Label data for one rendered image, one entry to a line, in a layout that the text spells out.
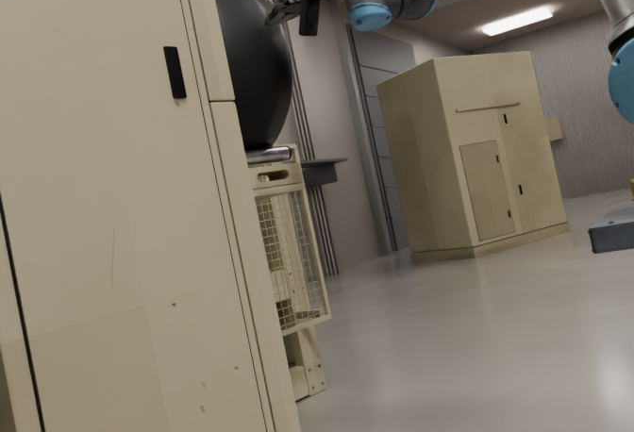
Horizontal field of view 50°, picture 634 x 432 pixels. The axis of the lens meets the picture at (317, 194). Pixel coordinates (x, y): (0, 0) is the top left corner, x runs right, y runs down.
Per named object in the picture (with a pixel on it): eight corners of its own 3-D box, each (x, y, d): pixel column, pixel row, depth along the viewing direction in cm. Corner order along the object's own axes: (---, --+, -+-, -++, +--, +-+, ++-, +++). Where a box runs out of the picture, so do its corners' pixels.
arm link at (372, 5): (408, 14, 155) (391, -35, 157) (370, 17, 149) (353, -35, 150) (383, 32, 163) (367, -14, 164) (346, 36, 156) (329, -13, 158)
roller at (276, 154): (194, 170, 170) (191, 153, 170) (184, 174, 173) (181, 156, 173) (293, 158, 195) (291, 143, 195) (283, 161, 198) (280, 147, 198)
